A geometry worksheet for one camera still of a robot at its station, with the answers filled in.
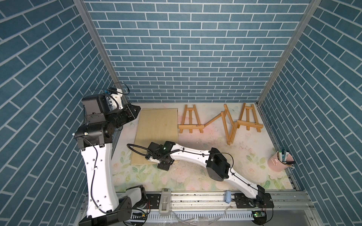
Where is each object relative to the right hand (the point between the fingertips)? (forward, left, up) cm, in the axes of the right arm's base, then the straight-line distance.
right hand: (164, 164), depth 87 cm
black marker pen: (+3, -71, +10) cm, 72 cm away
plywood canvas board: (+28, +13, +2) cm, 31 cm away
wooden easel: (+28, -15, +4) cm, 32 cm away
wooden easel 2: (+34, -57, +3) cm, 67 cm away
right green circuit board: (-21, -54, -2) cm, 58 cm away
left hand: (+9, +5, +42) cm, 44 cm away
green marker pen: (+7, -68, +10) cm, 69 cm away
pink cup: (+3, -65, +8) cm, 65 cm away
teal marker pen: (+7, -70, +9) cm, 72 cm away
